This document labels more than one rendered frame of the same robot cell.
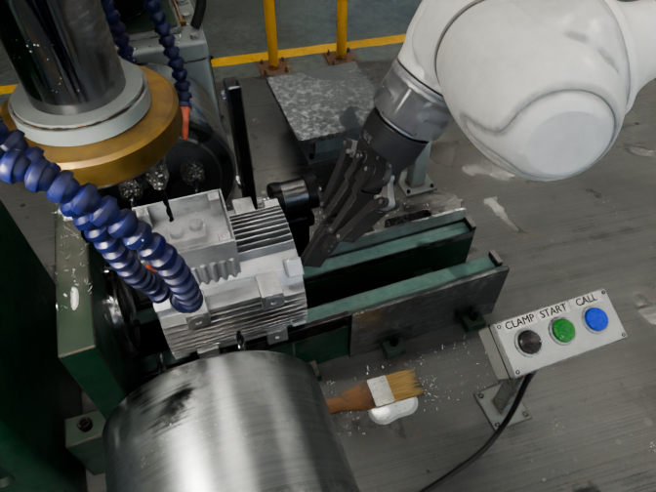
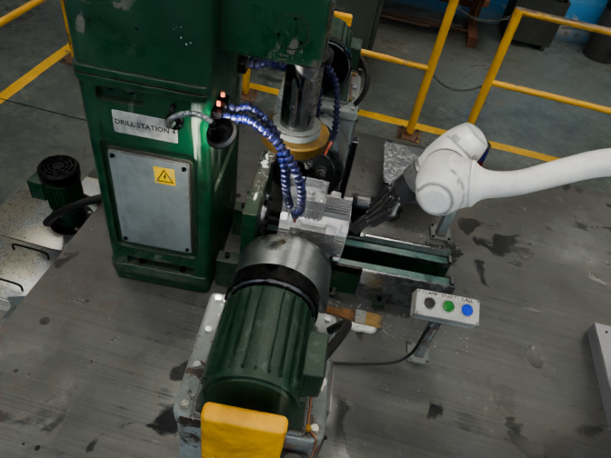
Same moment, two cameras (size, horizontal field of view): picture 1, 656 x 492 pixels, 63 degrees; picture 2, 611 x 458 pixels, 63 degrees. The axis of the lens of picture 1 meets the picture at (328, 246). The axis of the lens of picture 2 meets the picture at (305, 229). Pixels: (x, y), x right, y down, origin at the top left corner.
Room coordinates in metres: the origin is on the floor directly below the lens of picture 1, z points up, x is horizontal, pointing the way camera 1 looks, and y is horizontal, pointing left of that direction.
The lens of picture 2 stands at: (-0.57, -0.20, 2.07)
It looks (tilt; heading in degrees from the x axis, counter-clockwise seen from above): 44 degrees down; 19
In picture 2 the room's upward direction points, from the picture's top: 11 degrees clockwise
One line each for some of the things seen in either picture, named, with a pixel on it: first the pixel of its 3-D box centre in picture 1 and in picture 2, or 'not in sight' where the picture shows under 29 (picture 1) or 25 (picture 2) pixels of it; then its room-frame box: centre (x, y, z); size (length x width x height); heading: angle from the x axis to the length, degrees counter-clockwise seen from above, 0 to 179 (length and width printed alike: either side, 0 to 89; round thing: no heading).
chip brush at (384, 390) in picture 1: (363, 396); (350, 314); (0.40, -0.06, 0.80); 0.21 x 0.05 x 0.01; 107
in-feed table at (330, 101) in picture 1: (329, 118); (409, 177); (1.11, 0.00, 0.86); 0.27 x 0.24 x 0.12; 20
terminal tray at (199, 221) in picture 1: (187, 241); (305, 197); (0.47, 0.19, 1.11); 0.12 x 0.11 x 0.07; 108
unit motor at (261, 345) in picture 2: not in sight; (275, 390); (-0.12, -0.04, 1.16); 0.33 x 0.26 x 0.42; 20
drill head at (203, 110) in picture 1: (153, 141); (309, 150); (0.78, 0.32, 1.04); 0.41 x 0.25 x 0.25; 20
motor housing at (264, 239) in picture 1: (226, 276); (314, 223); (0.49, 0.15, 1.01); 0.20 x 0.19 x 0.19; 108
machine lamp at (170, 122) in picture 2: not in sight; (198, 124); (0.17, 0.34, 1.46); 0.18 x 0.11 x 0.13; 110
